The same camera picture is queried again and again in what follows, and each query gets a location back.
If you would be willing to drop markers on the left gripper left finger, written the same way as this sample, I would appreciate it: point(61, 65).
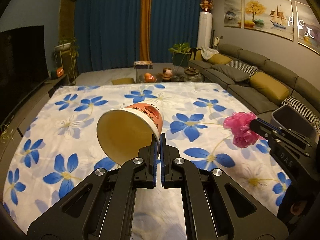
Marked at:
point(102, 205)

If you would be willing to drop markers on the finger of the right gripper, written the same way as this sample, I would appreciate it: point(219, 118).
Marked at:
point(266, 130)

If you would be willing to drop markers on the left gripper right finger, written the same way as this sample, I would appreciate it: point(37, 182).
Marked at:
point(214, 205)

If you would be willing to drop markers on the orange paper cup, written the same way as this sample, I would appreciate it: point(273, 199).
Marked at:
point(122, 132)

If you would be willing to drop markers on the grey trash bin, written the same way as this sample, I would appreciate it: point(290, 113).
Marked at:
point(288, 118)

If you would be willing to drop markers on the patterned black white pillow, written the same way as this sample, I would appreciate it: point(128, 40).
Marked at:
point(302, 110)

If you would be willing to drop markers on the grey sectional sofa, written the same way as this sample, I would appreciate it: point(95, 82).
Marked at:
point(256, 102)

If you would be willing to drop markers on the yellow cushion middle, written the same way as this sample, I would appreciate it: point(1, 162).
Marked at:
point(272, 89)

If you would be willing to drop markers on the yellow cushion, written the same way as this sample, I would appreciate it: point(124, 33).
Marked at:
point(272, 89)
point(219, 59)

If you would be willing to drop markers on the patterned pillow far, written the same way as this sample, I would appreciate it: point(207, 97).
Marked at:
point(246, 68)

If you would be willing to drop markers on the floral blue white tablecloth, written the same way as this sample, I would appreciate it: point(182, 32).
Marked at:
point(60, 149)

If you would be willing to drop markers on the grey flat cushion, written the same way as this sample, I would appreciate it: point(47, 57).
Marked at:
point(231, 72)

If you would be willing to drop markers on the yellow cushion far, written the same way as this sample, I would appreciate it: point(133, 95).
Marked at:
point(219, 59)

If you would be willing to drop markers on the white cloth on sofa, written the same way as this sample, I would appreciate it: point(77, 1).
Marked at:
point(208, 53)

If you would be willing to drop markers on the glass coffee table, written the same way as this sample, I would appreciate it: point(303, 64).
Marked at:
point(159, 74)

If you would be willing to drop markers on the right framed painting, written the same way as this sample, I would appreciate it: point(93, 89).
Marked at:
point(308, 27)

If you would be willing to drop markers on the sailboat tree painting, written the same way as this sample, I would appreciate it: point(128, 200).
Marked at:
point(270, 16)

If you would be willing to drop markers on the tv cabinet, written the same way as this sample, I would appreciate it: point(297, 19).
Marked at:
point(12, 134)

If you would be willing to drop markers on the white standing air conditioner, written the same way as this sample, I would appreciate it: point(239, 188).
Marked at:
point(205, 29)

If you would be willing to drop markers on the green potted plant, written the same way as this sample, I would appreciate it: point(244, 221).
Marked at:
point(180, 55)

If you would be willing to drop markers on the small left painting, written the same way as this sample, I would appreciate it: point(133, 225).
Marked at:
point(233, 13)

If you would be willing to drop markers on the orange flower bouquet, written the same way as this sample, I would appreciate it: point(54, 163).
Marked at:
point(206, 5)

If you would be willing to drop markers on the black television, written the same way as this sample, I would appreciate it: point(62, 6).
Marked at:
point(23, 66)

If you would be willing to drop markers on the orange curtain strip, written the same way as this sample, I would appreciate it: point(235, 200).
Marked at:
point(145, 29)

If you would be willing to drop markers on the blue curtain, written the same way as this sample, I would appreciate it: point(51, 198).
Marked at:
point(108, 31)

